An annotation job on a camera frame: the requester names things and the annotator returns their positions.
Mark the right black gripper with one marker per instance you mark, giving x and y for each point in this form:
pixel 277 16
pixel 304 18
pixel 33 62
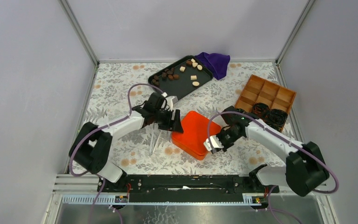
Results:
pixel 225 147

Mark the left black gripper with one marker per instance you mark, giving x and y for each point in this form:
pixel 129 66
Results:
pixel 172 125

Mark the white metal tongs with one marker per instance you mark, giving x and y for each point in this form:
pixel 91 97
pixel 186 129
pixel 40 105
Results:
pixel 155 136

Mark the orange box lid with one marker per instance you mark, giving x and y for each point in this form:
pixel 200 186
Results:
pixel 194 124

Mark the orange chocolate box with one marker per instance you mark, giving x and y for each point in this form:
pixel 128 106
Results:
pixel 192 145

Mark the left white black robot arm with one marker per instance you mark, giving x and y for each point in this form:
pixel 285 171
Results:
pixel 91 147

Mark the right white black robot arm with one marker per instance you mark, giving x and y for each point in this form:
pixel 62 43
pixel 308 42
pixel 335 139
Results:
pixel 304 170

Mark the white oval chocolate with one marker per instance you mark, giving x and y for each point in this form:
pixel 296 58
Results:
pixel 195 83

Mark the floral table mat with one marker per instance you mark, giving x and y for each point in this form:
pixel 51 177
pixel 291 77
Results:
pixel 121 85

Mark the dark rolled cloth middle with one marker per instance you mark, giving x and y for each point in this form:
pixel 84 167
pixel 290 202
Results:
pixel 261 110

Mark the black tray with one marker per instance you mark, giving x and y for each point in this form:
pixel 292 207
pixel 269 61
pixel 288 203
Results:
pixel 176 79

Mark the dark rolled cloth front-right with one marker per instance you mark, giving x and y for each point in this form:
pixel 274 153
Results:
pixel 276 118

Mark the wooden compartment organizer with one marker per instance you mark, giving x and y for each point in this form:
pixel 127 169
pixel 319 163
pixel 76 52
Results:
pixel 260 90

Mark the purple cloth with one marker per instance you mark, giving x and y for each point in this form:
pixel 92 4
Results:
pixel 215 62

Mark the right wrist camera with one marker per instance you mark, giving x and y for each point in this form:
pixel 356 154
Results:
pixel 212 144

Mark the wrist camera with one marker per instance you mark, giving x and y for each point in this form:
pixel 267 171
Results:
pixel 169 102
pixel 212 144

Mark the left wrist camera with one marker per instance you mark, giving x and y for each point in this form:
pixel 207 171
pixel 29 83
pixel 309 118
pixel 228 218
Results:
pixel 169 102

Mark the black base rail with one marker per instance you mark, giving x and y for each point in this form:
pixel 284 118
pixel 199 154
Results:
pixel 189 189

